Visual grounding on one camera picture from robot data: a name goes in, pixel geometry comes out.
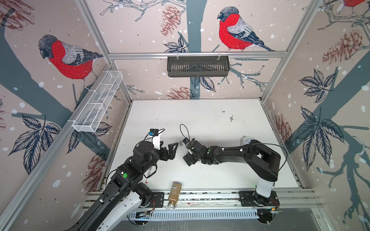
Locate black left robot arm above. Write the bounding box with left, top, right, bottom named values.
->
left=70, top=141, right=178, bottom=231

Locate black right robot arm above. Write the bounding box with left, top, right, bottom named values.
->
left=183, top=139, right=281, bottom=198

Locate glass spice jar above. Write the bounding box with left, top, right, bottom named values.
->
left=167, top=182, right=182, bottom=209

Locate small white alarm clock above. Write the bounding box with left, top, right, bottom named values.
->
left=241, top=136, right=254, bottom=146

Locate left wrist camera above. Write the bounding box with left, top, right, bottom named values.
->
left=149, top=129, right=161, bottom=150

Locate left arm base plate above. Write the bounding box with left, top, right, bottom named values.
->
left=141, top=192, right=164, bottom=209

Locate white vented cable duct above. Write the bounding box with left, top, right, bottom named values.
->
left=128, top=209, right=259, bottom=221

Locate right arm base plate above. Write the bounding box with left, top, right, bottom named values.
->
left=238, top=191, right=280, bottom=207

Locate black wall basket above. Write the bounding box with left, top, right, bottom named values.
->
left=167, top=56, right=230, bottom=78

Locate white wire mesh basket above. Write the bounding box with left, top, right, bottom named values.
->
left=72, top=70, right=123, bottom=132

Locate aluminium frame rail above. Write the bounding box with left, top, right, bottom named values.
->
left=108, top=51, right=288, bottom=60

